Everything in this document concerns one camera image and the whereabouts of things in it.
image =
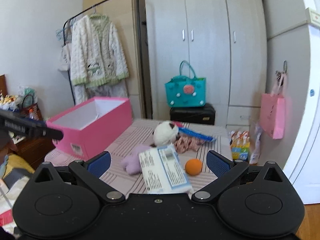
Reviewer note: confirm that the striped pink table cloth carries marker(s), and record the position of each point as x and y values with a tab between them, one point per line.
160	167

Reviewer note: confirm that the purple plush toy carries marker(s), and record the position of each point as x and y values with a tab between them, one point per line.
131	163

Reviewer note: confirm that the orange ball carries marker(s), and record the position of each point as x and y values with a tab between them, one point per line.
193	167

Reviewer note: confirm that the black suitcase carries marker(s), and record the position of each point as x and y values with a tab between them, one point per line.
196	115

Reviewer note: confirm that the white fleece trousers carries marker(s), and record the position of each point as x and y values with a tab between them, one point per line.
82	94

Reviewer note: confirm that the white tote bag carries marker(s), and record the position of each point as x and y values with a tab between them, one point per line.
65	58

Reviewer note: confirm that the red gift bag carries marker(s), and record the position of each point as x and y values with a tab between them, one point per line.
29	106

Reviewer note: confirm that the white green fleece jacket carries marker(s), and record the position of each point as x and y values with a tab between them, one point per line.
97	56

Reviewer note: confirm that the flower bouquet blue box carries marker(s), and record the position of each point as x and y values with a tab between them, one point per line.
9	102

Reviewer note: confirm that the pink paper bag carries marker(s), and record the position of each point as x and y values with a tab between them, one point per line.
273	109

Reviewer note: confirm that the white door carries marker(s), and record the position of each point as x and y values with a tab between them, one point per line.
302	165

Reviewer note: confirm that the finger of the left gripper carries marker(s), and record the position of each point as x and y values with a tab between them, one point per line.
54	134

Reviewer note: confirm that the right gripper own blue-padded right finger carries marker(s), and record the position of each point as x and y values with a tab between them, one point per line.
228	174

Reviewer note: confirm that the wooden headboard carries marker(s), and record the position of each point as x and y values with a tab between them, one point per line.
3	86

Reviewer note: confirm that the teal felt tote bag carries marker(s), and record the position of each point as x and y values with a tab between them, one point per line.
184	92

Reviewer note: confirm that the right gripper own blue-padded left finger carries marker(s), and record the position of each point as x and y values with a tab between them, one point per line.
88	174

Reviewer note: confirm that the wooden nightstand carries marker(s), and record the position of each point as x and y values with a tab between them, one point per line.
32	150

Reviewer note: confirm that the white brown plush toy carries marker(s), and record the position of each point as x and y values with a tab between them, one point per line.
166	133

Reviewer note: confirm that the bed with patterned quilt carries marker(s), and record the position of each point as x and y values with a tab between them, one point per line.
15	173

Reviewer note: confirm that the black clothes rack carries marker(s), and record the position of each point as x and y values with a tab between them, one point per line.
125	16

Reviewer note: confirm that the pink cardboard box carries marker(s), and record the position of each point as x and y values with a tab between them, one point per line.
90	127

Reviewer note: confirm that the white wardrobe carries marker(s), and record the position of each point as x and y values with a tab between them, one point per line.
223	41

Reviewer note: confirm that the pink floral scrunchie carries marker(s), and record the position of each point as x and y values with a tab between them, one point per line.
186	143

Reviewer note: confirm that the yoghurt drink multipack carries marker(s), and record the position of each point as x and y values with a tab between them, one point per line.
240	143

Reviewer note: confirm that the white blue wipes pack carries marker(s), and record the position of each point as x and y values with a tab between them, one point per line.
162	171

